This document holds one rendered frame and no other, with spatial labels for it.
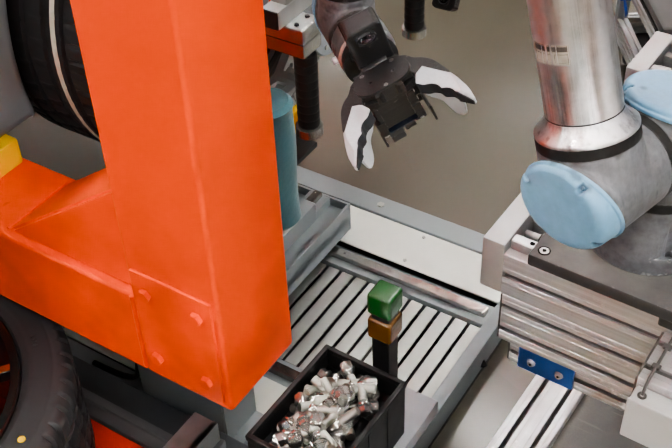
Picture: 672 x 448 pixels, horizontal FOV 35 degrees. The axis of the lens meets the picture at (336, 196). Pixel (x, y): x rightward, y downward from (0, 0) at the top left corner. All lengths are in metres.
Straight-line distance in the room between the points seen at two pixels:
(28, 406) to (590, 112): 0.96
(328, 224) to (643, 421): 1.19
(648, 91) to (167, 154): 0.57
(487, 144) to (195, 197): 1.70
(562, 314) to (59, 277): 0.74
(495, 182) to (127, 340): 1.39
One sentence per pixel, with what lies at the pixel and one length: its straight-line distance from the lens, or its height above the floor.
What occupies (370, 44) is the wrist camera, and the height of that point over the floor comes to 1.10.
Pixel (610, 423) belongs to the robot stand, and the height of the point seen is 0.21.
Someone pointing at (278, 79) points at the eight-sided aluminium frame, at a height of 0.62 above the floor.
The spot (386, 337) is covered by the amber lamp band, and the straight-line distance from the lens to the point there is 1.58.
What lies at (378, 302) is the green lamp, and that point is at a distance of 1.54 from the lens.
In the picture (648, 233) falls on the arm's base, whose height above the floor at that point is 0.88.
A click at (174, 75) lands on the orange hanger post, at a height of 1.10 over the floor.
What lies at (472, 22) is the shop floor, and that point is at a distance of 3.45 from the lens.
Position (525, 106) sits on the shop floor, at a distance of 3.07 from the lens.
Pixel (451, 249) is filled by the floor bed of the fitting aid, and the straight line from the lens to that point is 2.47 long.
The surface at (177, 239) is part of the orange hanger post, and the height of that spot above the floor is 0.84.
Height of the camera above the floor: 1.75
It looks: 40 degrees down
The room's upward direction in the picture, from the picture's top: 2 degrees counter-clockwise
